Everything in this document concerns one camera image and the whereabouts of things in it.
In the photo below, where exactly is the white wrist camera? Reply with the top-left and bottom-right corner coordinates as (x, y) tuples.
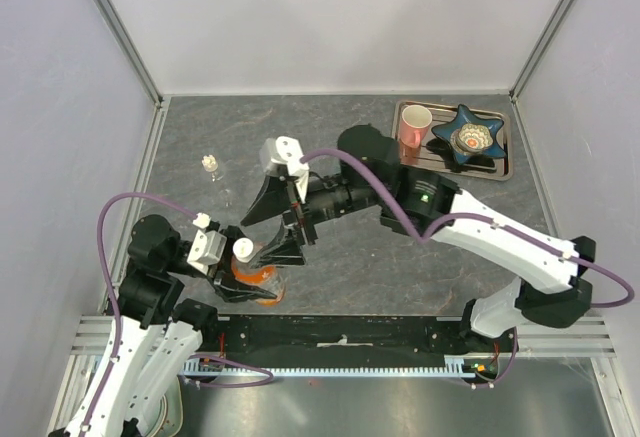
(259, 136), (310, 203)
(187, 213), (227, 275)

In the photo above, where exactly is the white bottle cap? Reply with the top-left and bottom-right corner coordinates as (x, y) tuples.
(232, 237), (257, 263)

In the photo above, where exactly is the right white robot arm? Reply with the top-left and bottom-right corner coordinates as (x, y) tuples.
(241, 125), (596, 351)

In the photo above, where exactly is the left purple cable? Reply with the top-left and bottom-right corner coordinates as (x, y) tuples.
(74, 192), (275, 437)

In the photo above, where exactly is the clear bottle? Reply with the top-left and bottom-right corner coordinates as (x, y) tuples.
(210, 166), (234, 208)

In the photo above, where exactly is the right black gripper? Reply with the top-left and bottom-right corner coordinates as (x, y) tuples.
(241, 173), (384, 269)

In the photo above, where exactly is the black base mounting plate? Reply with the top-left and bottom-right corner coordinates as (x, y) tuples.
(201, 314), (515, 356)

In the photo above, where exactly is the small patterned bowl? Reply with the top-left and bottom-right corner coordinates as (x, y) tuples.
(452, 123), (493, 154)

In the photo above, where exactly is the metal tray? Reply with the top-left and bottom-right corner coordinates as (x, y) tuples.
(391, 100), (513, 181)

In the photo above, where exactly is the cream bottle cap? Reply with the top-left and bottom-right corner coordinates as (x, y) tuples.
(201, 155), (219, 173)

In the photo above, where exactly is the pink mug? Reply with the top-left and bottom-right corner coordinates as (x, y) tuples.
(398, 104), (433, 149)

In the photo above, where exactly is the orange drink bottle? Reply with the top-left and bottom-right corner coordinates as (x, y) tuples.
(232, 243), (286, 306)

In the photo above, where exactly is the slotted cable duct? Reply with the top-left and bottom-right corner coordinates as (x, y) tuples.
(179, 356), (499, 379)

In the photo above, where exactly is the purple cable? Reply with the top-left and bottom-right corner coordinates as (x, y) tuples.
(74, 192), (275, 437)
(299, 148), (637, 308)

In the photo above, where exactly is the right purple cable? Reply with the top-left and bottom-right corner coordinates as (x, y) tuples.
(299, 148), (637, 308)

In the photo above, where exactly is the green ceramic plate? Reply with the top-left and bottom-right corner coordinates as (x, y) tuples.
(148, 377), (184, 437)

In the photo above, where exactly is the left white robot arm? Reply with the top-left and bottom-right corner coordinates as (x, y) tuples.
(53, 213), (277, 436)

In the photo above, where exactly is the blue star-shaped dish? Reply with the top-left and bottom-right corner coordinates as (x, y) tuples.
(432, 104), (507, 165)

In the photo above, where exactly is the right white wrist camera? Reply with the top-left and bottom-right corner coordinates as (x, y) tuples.
(259, 136), (310, 203)

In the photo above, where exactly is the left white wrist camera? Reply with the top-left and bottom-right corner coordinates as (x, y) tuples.
(187, 213), (227, 275)

